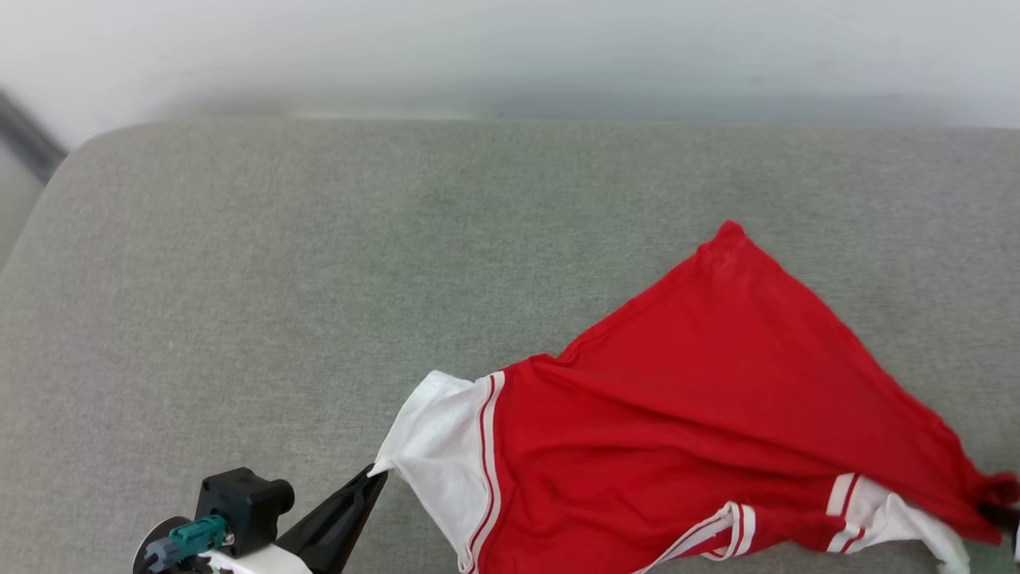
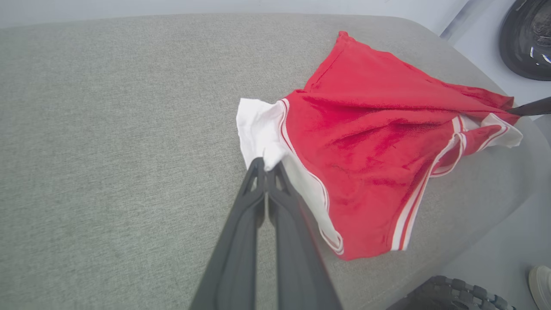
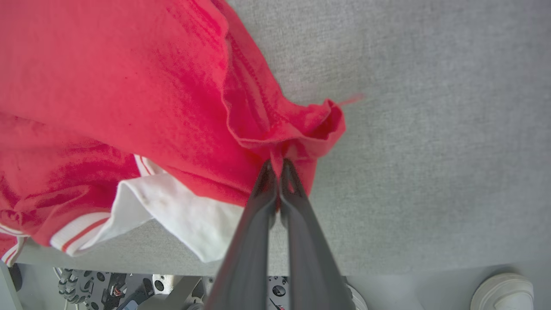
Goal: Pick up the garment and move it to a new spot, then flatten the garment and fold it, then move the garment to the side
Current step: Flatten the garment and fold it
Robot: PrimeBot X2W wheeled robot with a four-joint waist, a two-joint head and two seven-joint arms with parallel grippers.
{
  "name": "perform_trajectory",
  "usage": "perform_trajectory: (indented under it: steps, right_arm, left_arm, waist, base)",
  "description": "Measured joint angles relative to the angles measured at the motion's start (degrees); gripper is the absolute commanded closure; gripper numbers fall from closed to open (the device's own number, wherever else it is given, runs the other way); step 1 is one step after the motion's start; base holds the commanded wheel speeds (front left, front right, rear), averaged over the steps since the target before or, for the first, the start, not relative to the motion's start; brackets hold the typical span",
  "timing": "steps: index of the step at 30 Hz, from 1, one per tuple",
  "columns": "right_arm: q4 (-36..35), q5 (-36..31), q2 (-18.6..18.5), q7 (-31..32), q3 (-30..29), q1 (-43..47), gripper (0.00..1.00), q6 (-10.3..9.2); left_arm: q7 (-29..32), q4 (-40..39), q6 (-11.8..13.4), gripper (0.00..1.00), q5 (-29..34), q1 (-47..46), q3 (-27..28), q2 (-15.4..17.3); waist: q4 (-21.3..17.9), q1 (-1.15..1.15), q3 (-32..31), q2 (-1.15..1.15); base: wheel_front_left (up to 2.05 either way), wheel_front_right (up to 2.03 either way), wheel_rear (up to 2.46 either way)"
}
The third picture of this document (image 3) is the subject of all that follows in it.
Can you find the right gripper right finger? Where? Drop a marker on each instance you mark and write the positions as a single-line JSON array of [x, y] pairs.
[[310, 258]]

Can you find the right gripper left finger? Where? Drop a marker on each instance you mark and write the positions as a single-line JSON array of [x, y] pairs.
[[245, 258]]

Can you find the red white sports garment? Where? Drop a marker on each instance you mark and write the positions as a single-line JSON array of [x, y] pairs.
[[129, 86]]

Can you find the robot wheeled base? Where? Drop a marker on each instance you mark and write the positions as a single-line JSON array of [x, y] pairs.
[[107, 288]]

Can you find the grey fabric sofa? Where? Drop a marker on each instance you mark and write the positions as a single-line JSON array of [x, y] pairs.
[[430, 150]]

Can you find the black round sofa foot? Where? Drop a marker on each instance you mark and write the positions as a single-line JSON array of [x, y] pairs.
[[15, 277]]

